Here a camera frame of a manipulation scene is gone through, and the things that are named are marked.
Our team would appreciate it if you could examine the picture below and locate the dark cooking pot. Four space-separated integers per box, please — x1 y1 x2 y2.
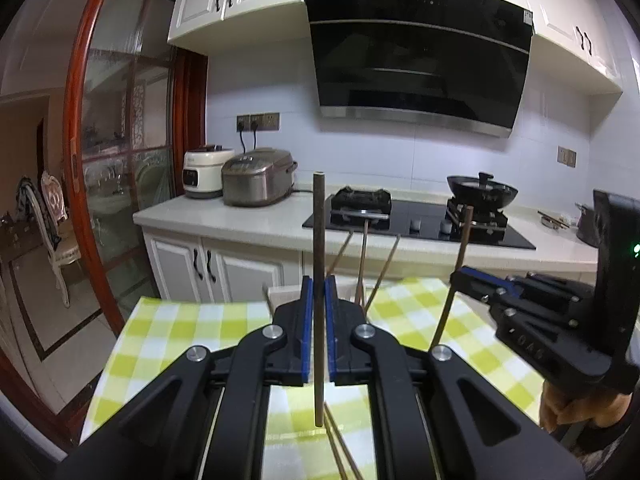
575 202 601 248

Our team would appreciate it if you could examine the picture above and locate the red wooden glass sliding door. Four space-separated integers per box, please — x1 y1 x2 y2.
60 0 208 341

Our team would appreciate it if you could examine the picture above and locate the small dish with chopsticks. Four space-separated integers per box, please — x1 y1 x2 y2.
537 210 571 231

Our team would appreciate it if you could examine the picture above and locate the white kitchen base cabinet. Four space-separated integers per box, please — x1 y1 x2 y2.
132 192 601 306

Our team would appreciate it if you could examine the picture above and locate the black range hood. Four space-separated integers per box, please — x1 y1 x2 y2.
302 0 533 138

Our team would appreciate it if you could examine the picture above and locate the white rice cooker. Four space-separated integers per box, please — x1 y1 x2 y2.
182 144 236 200

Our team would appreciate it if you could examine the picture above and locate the brown chopstick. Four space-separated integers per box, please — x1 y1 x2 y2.
326 231 354 277
323 401 350 480
356 219 370 307
313 171 326 429
364 235 401 312
431 206 475 351
326 409 364 480

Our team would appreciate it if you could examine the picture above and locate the green white checkered tablecloth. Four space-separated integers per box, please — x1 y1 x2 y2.
79 276 551 480

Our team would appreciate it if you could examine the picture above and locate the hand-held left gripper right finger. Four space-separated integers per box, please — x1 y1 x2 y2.
324 275 586 480

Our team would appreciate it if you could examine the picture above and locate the dark cloth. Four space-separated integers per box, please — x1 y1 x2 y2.
15 176 51 241

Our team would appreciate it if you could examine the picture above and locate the silver rice cooker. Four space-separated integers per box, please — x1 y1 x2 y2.
221 147 299 207

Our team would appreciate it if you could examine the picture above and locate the white ornate dining chair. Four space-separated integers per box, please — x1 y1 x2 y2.
20 170 83 308

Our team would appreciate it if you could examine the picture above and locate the person's right hand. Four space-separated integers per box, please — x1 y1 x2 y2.
539 382 633 433

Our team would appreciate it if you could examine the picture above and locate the triple wall socket panel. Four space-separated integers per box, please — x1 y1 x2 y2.
236 112 281 133

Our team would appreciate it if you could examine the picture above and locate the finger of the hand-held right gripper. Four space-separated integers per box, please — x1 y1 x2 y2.
506 273 601 322
449 266 627 394

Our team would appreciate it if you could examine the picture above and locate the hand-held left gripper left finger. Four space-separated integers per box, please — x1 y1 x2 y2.
55 276 316 480

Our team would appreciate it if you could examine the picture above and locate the black gas hob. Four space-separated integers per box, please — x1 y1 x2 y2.
301 186 537 252

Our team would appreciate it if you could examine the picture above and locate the white perforated plastic basket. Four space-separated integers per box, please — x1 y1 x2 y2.
262 284 305 318

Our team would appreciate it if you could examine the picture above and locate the black wok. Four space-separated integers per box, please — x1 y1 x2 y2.
446 171 519 208

